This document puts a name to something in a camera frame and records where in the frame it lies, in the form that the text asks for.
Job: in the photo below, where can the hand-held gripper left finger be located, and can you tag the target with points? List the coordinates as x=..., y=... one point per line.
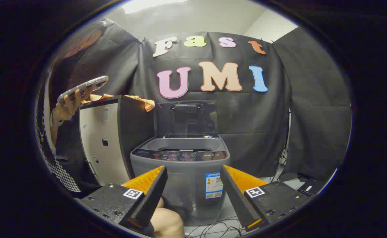
x=150, y=198

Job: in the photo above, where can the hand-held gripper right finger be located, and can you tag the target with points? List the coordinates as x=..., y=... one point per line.
x=238, y=198

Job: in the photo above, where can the grey washing machine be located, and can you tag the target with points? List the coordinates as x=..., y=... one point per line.
x=187, y=185

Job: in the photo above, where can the dark washing machine lid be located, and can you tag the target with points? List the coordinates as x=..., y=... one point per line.
x=187, y=119

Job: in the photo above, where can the orange polo shirt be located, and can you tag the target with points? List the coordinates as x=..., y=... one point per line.
x=147, y=103

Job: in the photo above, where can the person's knee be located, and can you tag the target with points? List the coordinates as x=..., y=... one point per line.
x=168, y=221

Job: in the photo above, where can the black tripod stand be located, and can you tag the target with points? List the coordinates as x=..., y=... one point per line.
x=284, y=148

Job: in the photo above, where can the white and black cabinet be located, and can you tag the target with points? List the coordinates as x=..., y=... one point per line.
x=99, y=148

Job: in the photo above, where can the black box with white label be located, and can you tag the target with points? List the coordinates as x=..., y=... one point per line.
x=312, y=186

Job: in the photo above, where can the black backdrop cloth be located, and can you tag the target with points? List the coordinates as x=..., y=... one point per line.
x=246, y=115

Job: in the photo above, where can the person's checkered clothing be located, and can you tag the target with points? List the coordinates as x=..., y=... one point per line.
x=53, y=158

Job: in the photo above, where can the smartphone in clear case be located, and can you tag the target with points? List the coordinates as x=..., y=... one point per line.
x=87, y=84

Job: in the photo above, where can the person's head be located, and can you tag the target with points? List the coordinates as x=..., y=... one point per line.
x=84, y=41

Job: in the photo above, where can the ceiling light panel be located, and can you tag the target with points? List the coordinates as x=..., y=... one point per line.
x=150, y=5

